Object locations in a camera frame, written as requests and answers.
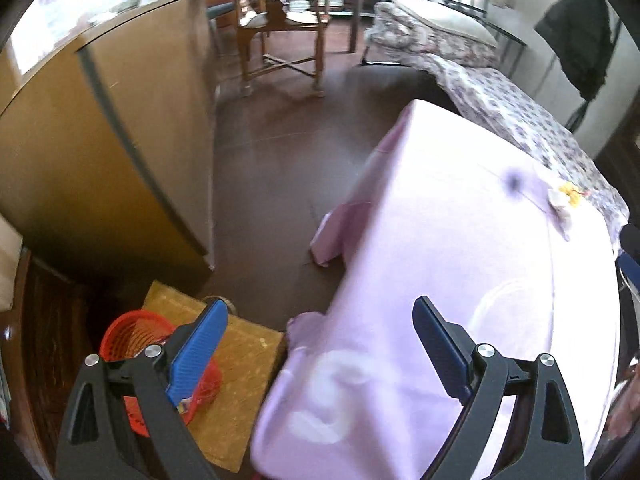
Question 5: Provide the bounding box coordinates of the red plastic waste basket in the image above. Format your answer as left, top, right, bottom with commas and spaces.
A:
99, 310, 222, 425

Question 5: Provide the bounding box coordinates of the pink tablecloth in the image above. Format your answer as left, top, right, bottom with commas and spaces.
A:
250, 100, 620, 479

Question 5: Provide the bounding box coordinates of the dark carved wooden cabinet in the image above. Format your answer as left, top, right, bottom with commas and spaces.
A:
1, 248, 99, 479

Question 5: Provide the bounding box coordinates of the floral purple bed quilt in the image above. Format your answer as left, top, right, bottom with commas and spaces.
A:
364, 2, 629, 244

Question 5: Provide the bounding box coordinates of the white cardboard box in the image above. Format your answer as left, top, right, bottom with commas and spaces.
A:
0, 217, 23, 312

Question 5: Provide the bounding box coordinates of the tan wooden cabinet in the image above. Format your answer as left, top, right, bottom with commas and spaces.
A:
1, 0, 216, 282

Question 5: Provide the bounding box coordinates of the black hanging garment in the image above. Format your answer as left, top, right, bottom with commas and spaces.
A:
534, 0, 622, 132

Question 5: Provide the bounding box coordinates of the cream pillow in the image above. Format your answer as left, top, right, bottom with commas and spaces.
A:
390, 0, 498, 48

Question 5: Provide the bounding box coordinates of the wooden chair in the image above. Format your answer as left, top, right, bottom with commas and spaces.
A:
234, 0, 331, 98

